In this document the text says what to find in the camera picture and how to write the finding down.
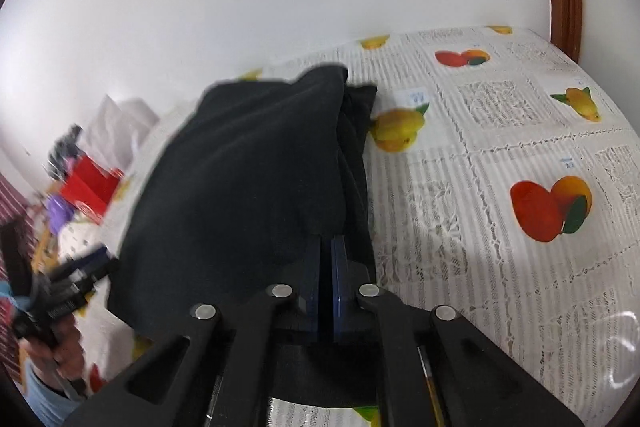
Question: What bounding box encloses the black sweatshirt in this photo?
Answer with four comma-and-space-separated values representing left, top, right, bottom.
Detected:
106, 63, 381, 408

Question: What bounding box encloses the red paper shopping bag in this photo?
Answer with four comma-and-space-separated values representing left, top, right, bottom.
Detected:
60, 156, 124, 226

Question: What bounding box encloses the person's left hand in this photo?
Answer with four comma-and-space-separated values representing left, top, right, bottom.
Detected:
25, 316, 87, 389

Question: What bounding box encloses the plaid cloth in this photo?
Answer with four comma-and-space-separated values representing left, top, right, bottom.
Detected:
46, 123, 87, 182

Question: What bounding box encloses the purple plastic item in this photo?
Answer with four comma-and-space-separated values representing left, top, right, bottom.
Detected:
46, 196, 77, 234

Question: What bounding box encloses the white plastic bag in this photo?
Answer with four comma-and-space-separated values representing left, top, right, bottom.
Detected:
82, 94, 157, 158

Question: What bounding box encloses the red striped cloth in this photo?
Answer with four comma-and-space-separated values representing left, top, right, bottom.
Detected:
0, 173, 39, 389

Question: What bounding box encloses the person's left forearm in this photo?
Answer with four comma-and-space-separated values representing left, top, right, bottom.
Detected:
19, 364, 82, 427

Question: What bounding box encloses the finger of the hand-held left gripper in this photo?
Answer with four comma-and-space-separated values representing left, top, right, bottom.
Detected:
61, 247, 111, 279
74, 258, 122, 296

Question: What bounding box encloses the fruit print lace tablecloth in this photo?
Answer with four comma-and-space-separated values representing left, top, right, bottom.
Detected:
30, 24, 640, 427

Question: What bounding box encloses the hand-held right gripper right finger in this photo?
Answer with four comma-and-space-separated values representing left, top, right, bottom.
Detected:
331, 234, 585, 427

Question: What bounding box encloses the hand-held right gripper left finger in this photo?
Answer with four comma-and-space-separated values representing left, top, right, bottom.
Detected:
64, 237, 321, 427

